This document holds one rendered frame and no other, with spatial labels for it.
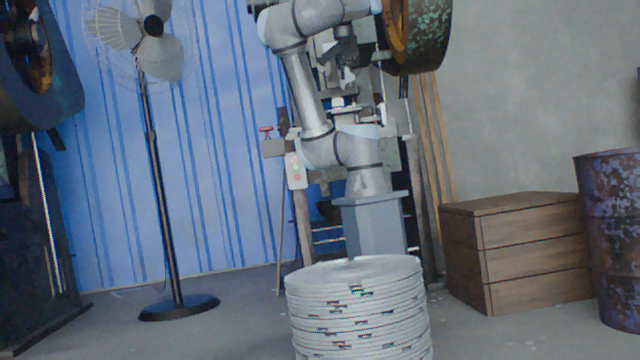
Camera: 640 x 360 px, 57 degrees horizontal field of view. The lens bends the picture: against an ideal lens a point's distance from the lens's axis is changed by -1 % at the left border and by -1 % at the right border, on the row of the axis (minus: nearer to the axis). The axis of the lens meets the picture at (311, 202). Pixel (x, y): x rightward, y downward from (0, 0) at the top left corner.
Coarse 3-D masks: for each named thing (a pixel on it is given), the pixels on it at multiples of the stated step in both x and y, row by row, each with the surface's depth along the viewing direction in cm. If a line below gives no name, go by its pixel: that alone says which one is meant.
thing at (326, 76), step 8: (328, 32) 256; (320, 40) 256; (328, 40) 256; (320, 48) 256; (328, 48) 256; (328, 64) 255; (320, 72) 257; (328, 72) 254; (336, 72) 254; (320, 80) 257; (328, 80) 253; (336, 80) 254; (320, 88) 257; (328, 88) 255; (336, 88) 257
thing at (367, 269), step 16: (368, 256) 139; (384, 256) 137; (400, 256) 134; (304, 272) 133; (320, 272) 130; (336, 272) 124; (352, 272) 121; (368, 272) 120; (384, 272) 119; (400, 272) 114; (304, 288) 116; (320, 288) 113
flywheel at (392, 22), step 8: (384, 0) 294; (392, 0) 286; (400, 0) 265; (384, 8) 295; (392, 8) 289; (400, 8) 273; (384, 16) 294; (392, 16) 291; (400, 16) 279; (384, 24) 296; (392, 24) 292; (400, 24) 280; (384, 32) 299; (392, 32) 290; (400, 32) 280; (392, 40) 287; (400, 40) 283; (392, 48) 287; (400, 48) 278; (400, 56) 273; (400, 64) 275
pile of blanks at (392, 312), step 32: (288, 288) 121; (352, 288) 112; (384, 288) 112; (416, 288) 117; (320, 320) 114; (352, 320) 112; (384, 320) 112; (416, 320) 116; (320, 352) 115; (352, 352) 112; (384, 352) 112; (416, 352) 116
